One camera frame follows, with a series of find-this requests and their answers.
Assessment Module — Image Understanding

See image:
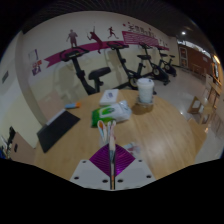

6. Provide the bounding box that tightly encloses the black tablet case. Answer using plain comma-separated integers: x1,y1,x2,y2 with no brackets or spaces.
36,109,82,154

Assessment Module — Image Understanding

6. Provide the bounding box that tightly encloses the small white tissue box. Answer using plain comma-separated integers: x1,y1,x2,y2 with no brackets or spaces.
99,88,120,107

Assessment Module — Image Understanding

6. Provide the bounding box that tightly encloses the grey wall sign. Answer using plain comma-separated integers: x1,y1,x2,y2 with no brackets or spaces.
1,70,10,84

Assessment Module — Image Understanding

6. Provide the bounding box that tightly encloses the group of wooden chairs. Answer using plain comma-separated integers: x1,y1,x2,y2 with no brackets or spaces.
186,73,224,143

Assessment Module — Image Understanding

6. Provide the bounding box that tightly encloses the blue orange marker pen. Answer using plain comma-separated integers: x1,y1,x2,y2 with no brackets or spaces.
64,101,82,110

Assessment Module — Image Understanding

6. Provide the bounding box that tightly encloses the white paper cup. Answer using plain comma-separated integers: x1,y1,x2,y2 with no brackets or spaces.
136,77,156,104

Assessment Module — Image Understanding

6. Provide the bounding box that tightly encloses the purple red wall poster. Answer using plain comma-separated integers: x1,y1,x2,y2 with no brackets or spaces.
31,60,43,76

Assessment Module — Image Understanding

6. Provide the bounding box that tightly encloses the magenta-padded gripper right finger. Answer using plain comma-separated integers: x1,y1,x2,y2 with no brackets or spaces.
113,143,157,191

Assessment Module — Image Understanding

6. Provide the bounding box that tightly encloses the brown wooden cabinet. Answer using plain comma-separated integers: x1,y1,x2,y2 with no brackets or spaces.
178,44,214,78

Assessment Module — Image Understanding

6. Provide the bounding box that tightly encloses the green white wet wipes pack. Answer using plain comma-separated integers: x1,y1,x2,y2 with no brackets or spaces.
91,99,133,128

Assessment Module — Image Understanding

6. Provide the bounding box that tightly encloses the black exercise bike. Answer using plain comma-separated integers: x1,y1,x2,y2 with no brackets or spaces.
59,46,113,96
138,42,171,86
106,40,148,90
156,46,178,78

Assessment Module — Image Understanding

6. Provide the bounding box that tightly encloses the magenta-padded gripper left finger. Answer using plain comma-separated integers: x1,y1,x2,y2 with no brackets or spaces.
69,143,113,191

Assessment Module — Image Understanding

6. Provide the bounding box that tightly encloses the round wooden coaster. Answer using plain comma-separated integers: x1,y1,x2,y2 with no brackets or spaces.
132,98,155,116

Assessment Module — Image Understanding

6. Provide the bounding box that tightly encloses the white blue wall poster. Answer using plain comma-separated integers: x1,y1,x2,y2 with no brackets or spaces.
28,49,40,63

